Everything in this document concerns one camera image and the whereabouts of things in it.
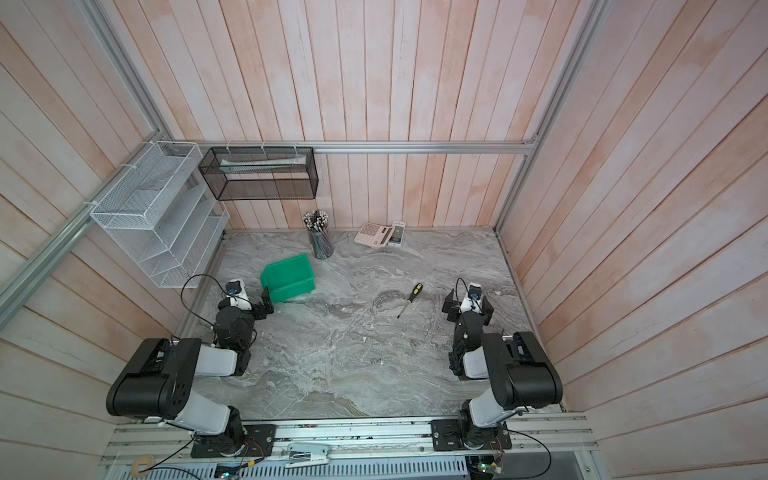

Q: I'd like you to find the black yellow screwdriver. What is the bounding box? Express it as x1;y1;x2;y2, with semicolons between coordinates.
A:
397;283;423;318

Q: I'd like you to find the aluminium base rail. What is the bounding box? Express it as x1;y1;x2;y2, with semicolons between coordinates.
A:
99;413;610;479

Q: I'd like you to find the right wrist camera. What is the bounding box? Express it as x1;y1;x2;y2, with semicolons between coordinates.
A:
459;283;484;314

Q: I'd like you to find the black left camera cable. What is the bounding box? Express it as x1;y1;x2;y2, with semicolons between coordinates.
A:
180;273;240;329

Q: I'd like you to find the black mesh wall basket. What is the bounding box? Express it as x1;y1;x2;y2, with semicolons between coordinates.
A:
198;146;319;201

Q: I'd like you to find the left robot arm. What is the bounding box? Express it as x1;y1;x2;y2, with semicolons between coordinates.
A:
106;280;276;458

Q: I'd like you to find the white digital timer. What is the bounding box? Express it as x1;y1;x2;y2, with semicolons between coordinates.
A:
388;221;406;247

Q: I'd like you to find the clear pencil cup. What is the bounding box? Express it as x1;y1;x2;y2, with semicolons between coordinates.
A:
303;210;334;260

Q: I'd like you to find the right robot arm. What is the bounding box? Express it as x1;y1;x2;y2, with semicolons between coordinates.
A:
433;284;563;450

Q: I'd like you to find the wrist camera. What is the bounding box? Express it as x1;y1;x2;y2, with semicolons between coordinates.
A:
459;283;484;314
225;279;253;311

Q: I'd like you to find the white wire mesh shelf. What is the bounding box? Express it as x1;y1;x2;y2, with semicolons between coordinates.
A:
91;142;229;290

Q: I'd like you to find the green plastic bin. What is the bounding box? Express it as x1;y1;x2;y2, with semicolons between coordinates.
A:
260;254;316;303

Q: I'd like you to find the pink calculator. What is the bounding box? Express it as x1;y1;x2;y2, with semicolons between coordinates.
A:
354;223;394;249

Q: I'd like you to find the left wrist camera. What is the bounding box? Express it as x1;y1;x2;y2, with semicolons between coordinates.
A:
225;279;253;311

